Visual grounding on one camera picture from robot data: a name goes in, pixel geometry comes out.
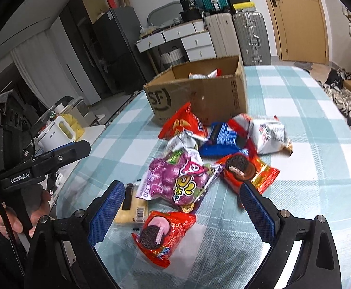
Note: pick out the blue cookie packet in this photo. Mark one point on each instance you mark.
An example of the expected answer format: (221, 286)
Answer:
(220, 140)

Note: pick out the beige suitcase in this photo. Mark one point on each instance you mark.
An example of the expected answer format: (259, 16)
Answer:
(219, 36)

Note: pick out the red pink-cream cookie packet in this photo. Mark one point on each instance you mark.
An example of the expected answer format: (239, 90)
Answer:
(163, 231)

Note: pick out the white electric kettle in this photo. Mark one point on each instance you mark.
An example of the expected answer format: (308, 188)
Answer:
(56, 134)

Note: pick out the tan carton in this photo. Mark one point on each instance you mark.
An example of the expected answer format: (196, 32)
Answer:
(96, 6)

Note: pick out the red brown-cookie packet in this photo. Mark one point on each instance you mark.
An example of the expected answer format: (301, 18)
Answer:
(241, 168)

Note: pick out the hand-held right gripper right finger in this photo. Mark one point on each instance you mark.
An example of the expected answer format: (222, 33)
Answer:
(256, 213)

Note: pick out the white printed snack packet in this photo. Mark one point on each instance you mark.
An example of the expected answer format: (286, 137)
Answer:
(202, 76)

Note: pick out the woven laundry basket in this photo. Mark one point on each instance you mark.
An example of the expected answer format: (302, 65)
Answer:
(171, 56)

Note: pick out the yellow shoe box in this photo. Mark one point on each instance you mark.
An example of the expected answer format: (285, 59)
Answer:
(244, 6)

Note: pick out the pale yellow cake packet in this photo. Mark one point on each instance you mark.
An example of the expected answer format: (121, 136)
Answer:
(130, 213)

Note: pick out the checked teal white tablecloth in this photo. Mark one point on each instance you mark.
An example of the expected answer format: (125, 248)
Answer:
(298, 162)

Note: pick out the white red snack packet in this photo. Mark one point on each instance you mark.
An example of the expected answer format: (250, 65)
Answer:
(268, 135)

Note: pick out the silver suitcase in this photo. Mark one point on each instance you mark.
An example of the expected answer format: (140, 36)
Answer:
(252, 37)

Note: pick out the dark tall cabinet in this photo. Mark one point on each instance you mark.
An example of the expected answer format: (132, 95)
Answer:
(76, 45)

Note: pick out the white dresser with drawers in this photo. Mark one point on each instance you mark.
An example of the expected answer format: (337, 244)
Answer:
(187, 40)

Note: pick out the black bag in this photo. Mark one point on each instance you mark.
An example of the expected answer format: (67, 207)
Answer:
(191, 7)

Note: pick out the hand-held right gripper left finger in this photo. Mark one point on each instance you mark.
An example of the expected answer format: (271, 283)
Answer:
(107, 213)

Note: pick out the wooden door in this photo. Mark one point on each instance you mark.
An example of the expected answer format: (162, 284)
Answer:
(295, 18)

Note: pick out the silver snack packet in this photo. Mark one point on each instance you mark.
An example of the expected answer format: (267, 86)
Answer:
(184, 141)

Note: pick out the white curtain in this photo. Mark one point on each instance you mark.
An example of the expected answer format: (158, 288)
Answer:
(43, 66)

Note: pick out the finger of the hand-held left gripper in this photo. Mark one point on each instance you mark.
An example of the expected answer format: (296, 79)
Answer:
(73, 153)

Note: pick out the brown cardboard box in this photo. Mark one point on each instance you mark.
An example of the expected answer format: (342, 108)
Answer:
(211, 99)

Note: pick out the red chips packet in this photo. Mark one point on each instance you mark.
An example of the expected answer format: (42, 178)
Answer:
(181, 123)

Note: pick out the dark refrigerator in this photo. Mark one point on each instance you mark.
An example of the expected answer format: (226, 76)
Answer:
(118, 45)

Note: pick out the purple grape candy bag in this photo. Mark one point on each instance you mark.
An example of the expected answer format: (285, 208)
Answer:
(175, 180)

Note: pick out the person's left hand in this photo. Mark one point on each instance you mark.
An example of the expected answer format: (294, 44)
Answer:
(10, 222)

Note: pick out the clear lidded container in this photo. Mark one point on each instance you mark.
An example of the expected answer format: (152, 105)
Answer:
(64, 105)

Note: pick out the grey arched mirror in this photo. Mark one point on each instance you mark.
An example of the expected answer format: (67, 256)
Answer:
(163, 9)

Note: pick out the yellow cloth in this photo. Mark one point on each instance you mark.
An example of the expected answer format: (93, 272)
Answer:
(76, 125)

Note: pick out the pile of loose shoes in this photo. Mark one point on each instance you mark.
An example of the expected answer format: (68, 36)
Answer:
(337, 87)

